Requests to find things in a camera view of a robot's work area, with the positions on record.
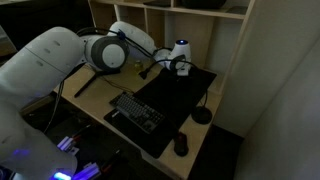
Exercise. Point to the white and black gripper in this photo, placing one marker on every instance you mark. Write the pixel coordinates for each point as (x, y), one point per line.
(183, 70)

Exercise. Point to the small grey object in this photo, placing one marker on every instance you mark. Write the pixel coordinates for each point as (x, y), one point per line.
(201, 115)

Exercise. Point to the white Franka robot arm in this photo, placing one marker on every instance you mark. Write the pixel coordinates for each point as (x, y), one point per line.
(43, 63)

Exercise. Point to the large black desk mat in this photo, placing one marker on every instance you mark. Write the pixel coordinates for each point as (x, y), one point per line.
(180, 93)

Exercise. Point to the light wooden desk hutch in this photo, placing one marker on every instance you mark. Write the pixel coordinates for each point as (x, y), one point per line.
(200, 33)

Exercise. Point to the small yellow green bottle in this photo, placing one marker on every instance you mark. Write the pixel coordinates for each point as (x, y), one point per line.
(138, 65)

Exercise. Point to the grey mechanical keyboard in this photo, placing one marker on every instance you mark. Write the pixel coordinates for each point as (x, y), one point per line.
(138, 111)

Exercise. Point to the black rounded shelf object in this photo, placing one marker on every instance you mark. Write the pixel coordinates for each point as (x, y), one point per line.
(203, 4)

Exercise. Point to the black computer mouse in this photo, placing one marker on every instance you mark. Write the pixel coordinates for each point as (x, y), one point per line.
(181, 145)

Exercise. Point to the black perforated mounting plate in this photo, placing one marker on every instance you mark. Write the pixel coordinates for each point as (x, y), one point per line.
(88, 153)

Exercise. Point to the white aluminium profile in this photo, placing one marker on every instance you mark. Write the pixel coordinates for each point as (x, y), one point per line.
(86, 171)
(66, 145)

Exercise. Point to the black computer monitor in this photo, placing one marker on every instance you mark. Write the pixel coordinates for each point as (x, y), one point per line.
(20, 16)

